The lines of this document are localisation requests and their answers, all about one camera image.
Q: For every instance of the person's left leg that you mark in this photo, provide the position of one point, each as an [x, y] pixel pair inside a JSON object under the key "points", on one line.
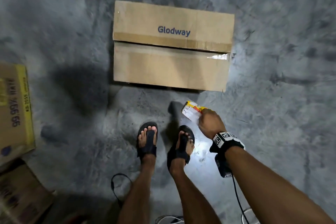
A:
{"points": [[139, 192]]}

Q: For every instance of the person's right fingers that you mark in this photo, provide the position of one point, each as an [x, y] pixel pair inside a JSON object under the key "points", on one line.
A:
{"points": [[206, 111]]}

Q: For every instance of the person's leg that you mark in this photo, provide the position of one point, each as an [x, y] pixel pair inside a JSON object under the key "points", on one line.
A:
{"points": [[139, 192], [189, 192]]}

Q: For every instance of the black sandal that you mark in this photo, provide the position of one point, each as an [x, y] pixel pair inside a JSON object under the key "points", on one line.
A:
{"points": [[181, 151], [148, 145]]}

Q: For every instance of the yellow printed cardboard box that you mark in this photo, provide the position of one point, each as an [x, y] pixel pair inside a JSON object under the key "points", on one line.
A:
{"points": [[14, 111]]}

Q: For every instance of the small yellow white packet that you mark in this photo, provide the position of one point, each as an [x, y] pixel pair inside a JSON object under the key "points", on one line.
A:
{"points": [[191, 112]]}

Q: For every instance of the black white marker wristband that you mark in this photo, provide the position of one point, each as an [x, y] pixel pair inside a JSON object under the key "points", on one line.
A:
{"points": [[225, 139]]}

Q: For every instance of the black left sandal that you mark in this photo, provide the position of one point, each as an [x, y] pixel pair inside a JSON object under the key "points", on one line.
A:
{"points": [[148, 145]]}

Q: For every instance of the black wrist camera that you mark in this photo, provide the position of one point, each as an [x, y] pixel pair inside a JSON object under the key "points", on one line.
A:
{"points": [[223, 166]]}

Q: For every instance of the person's right hand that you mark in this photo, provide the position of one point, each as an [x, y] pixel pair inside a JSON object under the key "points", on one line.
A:
{"points": [[211, 124]]}

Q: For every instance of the person's right leg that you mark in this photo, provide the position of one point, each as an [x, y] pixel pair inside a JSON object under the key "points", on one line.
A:
{"points": [[189, 192]]}

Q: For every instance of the large brown cardboard box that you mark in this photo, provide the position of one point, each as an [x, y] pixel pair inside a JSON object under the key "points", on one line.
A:
{"points": [[170, 63]]}

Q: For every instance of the person's right forearm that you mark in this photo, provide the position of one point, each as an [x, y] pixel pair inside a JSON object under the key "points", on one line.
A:
{"points": [[267, 192]]}

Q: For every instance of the worn brown cardboard box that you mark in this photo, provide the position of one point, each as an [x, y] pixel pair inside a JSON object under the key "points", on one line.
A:
{"points": [[21, 195]]}

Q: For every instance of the black right sandal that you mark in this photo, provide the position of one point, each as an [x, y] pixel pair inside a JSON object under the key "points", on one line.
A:
{"points": [[181, 151]]}

